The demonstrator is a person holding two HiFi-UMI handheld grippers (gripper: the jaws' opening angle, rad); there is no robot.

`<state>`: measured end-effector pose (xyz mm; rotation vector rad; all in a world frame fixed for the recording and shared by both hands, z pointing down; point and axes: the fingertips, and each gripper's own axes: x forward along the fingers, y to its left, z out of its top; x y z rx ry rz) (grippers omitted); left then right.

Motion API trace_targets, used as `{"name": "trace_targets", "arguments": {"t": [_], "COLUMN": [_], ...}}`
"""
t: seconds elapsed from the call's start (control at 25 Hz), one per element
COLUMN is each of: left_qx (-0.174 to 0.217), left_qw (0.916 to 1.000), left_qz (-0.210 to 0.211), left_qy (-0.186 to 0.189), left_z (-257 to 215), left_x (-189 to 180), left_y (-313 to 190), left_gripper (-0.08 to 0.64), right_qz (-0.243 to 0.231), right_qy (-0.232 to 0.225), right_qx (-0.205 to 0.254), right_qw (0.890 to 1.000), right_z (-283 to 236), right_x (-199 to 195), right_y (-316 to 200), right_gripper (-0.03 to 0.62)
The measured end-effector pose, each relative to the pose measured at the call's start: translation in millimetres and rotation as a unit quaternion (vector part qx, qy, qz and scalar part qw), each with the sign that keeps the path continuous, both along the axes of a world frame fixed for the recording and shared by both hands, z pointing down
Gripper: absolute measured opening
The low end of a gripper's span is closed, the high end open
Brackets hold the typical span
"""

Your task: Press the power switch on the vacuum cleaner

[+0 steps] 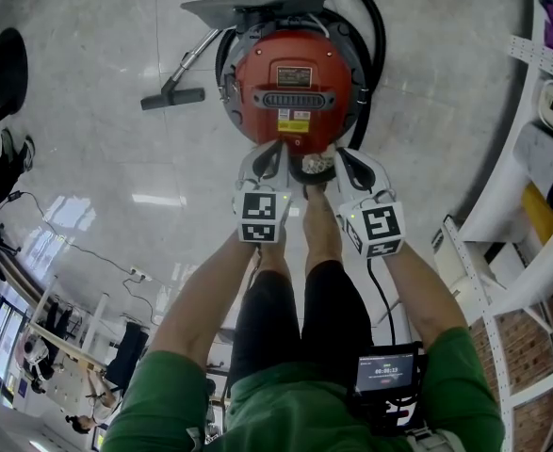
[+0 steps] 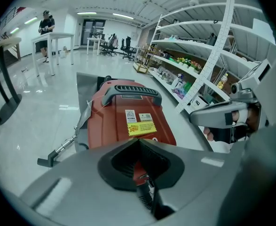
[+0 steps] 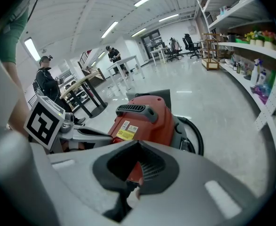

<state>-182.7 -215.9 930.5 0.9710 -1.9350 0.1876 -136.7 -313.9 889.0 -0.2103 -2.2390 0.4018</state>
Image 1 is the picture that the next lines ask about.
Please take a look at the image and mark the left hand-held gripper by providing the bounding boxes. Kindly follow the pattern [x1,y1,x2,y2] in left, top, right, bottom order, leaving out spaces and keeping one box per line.
[231,140,293,243]

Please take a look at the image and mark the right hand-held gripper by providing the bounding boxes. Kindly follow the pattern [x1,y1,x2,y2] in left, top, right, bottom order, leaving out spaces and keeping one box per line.
[334,148,407,258]

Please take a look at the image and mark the person's right forearm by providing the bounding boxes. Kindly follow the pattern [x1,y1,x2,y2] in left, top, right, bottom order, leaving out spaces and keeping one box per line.
[380,241,471,350]

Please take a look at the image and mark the person's left forearm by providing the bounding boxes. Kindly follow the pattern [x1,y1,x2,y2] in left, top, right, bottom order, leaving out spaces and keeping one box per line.
[147,229,264,364]

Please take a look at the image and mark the red vacuum cleaner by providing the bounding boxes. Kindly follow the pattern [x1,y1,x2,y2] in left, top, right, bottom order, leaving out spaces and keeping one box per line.
[213,0,387,151]

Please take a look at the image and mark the person's right shoe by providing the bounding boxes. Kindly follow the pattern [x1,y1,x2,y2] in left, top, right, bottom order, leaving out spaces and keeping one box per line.
[301,151,337,178]

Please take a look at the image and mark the person's right leg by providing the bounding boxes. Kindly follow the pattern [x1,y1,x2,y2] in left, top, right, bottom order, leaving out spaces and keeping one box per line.
[301,182,344,277]

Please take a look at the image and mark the person's leg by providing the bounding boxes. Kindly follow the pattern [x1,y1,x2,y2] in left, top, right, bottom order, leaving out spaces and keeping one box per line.
[301,182,344,277]
[255,237,290,280]

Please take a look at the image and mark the person's left leg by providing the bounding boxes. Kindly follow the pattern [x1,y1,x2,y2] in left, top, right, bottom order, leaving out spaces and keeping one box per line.
[255,237,290,280]

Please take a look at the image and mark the metal wand with black nozzle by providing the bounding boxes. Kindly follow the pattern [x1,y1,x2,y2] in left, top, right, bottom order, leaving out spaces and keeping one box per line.
[139,28,221,111]

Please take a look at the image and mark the white metal shelving unit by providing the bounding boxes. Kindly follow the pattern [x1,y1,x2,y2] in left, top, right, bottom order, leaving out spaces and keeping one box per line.
[430,0,553,452]

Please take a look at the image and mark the black shorts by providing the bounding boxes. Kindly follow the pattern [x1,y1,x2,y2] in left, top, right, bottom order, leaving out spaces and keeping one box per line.
[228,259,376,388]

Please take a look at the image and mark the grey flat board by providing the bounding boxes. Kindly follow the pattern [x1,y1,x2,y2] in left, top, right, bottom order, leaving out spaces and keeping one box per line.
[180,0,337,31]

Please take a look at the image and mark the grey storage bin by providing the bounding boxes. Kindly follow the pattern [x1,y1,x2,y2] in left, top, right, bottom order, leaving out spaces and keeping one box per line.
[512,122,553,214]

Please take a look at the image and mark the yellow bucket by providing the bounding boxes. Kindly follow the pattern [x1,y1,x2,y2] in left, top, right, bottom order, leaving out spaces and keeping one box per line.
[520,181,553,247]

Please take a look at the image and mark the wrist-mounted screen device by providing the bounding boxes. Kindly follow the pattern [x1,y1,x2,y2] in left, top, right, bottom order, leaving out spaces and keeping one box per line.
[350,341,429,437]

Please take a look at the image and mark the green shirt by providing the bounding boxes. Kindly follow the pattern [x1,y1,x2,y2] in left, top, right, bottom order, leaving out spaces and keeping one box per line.
[100,326,507,452]

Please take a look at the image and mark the round wooden table black base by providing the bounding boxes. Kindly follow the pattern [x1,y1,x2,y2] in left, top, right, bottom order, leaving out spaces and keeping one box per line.
[0,26,30,143]

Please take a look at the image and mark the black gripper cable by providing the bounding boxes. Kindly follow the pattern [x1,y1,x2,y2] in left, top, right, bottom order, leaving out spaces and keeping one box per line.
[366,255,399,347]

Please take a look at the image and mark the grey harness strap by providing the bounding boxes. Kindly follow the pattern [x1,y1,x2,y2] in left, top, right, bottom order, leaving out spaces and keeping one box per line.
[403,427,464,452]
[185,425,207,452]

